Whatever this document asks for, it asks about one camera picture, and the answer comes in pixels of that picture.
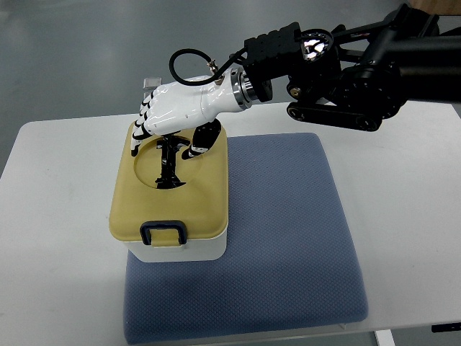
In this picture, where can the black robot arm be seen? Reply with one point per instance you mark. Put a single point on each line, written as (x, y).
(356, 78)

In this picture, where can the blue grey cushion mat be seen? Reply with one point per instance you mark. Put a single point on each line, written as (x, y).
(289, 263)

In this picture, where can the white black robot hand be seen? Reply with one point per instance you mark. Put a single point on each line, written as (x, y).
(174, 107)

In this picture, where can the white storage box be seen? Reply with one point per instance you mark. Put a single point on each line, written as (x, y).
(193, 250)

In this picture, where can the yellow box lid black handle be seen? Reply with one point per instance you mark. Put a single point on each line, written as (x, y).
(198, 197)

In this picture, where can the black table bracket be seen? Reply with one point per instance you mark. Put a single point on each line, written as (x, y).
(439, 328)

